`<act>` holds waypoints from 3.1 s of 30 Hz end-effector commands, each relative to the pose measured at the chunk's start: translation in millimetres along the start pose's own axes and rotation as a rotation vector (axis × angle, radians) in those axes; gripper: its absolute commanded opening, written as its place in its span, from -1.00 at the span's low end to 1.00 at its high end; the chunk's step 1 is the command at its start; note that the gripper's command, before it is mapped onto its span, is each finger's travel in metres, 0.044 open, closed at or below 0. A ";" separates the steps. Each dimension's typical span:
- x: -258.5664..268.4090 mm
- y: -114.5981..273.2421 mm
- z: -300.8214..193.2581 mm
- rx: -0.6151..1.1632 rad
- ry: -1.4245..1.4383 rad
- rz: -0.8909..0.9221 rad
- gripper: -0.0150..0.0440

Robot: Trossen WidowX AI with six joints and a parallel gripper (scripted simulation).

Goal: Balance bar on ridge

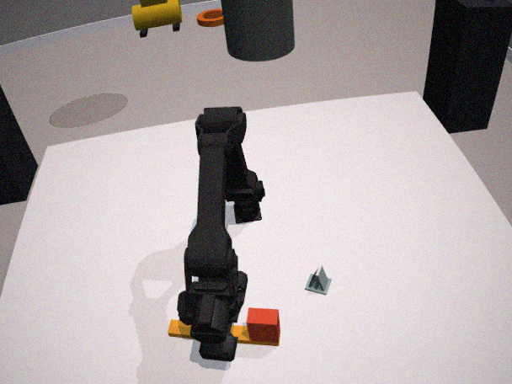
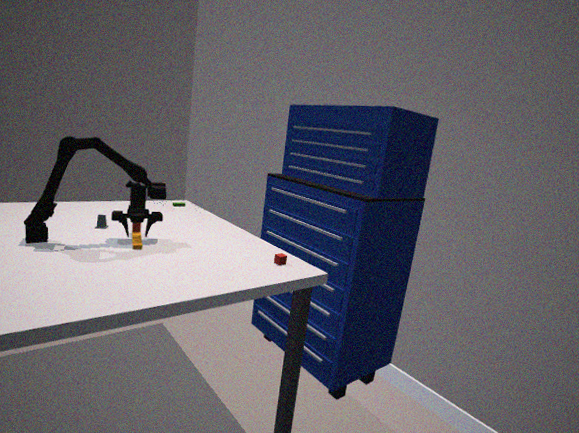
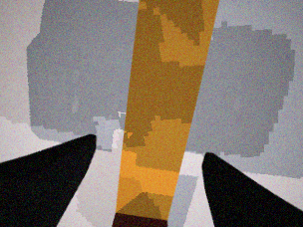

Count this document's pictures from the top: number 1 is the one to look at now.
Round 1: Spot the orange bar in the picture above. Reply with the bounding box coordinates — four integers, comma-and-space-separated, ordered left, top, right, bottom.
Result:
168, 307, 280, 346

